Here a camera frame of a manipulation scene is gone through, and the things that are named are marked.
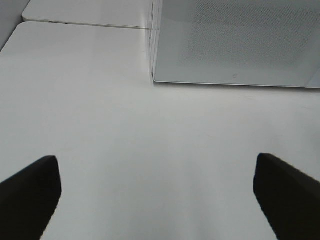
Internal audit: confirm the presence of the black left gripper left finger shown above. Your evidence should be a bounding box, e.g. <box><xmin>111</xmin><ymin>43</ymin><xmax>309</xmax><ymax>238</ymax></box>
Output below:
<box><xmin>0</xmin><ymin>155</ymin><xmax>62</xmax><ymax>240</ymax></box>

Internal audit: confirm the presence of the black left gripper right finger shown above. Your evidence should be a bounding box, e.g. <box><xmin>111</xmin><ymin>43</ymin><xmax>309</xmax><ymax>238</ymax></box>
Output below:
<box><xmin>253</xmin><ymin>153</ymin><xmax>320</xmax><ymax>240</ymax></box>

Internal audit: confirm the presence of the white microwave oven body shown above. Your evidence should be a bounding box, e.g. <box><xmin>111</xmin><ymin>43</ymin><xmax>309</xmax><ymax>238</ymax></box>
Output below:
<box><xmin>147</xmin><ymin>0</ymin><xmax>320</xmax><ymax>90</ymax></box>

